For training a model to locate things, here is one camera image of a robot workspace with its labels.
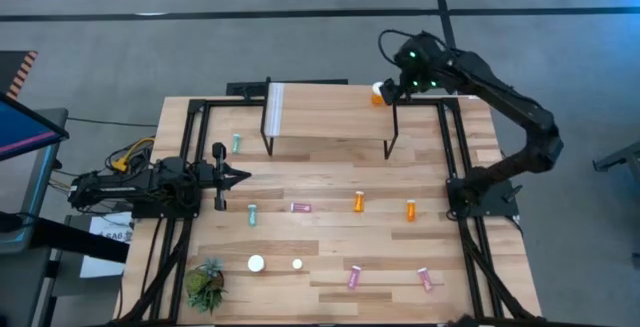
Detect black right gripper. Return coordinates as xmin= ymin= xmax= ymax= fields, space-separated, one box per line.
xmin=380 ymin=33 xmax=454 ymax=106

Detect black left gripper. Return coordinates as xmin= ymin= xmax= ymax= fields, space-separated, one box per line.
xmin=193 ymin=141 xmax=253 ymax=212

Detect wooden shelf black metal legs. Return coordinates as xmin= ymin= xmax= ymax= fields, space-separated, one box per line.
xmin=259 ymin=77 xmax=400 ymax=161

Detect small potted succulent plant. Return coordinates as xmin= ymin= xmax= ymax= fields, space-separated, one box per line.
xmin=182 ymin=256 xmax=226 ymax=316

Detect white printed paper sheet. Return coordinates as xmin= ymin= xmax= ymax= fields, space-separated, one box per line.
xmin=79 ymin=211 xmax=136 ymax=279

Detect black metal beam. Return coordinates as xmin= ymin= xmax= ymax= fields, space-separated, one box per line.
xmin=29 ymin=216 xmax=130 ymax=264

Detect gray monitor stand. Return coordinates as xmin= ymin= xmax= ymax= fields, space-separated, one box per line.
xmin=9 ymin=108 xmax=70 ymax=256

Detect blue screen monitor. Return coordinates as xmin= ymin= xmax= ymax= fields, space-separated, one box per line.
xmin=0 ymin=91 xmax=70 ymax=163

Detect gray furniture leg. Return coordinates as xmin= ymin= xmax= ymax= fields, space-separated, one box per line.
xmin=592 ymin=139 xmax=640 ymax=173

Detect black mat orange striped edge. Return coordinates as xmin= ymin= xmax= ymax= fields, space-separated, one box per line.
xmin=0 ymin=50 xmax=39 ymax=101

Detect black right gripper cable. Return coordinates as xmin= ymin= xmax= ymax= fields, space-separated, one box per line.
xmin=377 ymin=28 xmax=419 ymax=68

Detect black aluminium table frame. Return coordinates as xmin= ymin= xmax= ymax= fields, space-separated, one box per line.
xmin=117 ymin=95 xmax=544 ymax=327

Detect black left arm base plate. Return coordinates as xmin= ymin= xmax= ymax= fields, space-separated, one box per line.
xmin=130 ymin=200 xmax=201 ymax=220

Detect yellow cable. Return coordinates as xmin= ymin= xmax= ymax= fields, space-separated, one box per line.
xmin=110 ymin=136 xmax=156 ymax=173

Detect black floor cable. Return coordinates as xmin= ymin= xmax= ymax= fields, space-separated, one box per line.
xmin=67 ymin=115 xmax=159 ymax=129

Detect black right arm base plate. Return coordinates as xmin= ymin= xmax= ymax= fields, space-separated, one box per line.
xmin=446 ymin=176 xmax=521 ymax=218

